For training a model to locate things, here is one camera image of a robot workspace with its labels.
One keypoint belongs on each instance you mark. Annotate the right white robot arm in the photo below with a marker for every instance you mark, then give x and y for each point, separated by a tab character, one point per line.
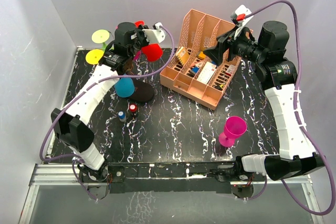
278	77

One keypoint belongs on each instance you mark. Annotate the blue wine glass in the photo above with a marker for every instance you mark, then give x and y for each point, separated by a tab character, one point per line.
124	87

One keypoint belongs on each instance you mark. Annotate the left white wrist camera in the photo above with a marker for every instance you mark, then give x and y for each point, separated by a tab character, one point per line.
155	35

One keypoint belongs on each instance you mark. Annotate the magenta wine glass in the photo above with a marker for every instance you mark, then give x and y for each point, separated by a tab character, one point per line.
136	57
234	128

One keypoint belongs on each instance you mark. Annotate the orange wine glass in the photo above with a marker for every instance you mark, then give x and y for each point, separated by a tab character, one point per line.
93	56

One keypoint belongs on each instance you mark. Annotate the orange sponge block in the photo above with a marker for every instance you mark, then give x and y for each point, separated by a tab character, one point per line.
201	56

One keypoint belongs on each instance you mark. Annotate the blue capped small bottle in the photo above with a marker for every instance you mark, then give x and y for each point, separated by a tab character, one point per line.
122	116

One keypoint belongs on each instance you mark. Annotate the green wine glass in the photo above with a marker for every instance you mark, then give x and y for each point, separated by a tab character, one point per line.
101	36

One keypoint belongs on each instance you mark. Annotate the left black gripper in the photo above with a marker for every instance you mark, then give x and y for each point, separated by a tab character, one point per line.
140	32

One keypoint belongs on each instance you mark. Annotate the blue eraser block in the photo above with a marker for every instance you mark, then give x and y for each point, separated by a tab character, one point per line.
193	71

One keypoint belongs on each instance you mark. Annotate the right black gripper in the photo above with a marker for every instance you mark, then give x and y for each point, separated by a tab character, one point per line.
225	42

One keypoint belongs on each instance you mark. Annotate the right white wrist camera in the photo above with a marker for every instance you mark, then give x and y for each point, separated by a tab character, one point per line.
241	17

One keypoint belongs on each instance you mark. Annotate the metal wine glass rack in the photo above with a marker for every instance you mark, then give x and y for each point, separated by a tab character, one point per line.
139	87

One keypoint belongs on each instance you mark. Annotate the yellow spiral notebook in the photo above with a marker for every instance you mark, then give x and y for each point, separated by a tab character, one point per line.
182	55

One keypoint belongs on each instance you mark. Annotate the red wine glass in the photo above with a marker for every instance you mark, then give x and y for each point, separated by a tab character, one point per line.
153	52

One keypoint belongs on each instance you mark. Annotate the red capped small bottle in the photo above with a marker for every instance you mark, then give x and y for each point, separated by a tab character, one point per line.
133	108

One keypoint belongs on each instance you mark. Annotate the aluminium frame rail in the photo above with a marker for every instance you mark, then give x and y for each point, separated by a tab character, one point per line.
165	193

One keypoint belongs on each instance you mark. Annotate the pink desk file organizer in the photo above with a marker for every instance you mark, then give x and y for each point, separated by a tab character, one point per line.
199	32

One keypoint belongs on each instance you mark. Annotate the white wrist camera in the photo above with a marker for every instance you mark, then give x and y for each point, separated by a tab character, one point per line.
155	35
241	17

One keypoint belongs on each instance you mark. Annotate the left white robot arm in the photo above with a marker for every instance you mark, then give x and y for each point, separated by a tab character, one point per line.
70	124

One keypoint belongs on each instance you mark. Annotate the white card box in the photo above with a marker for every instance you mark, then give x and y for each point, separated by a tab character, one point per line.
207	72

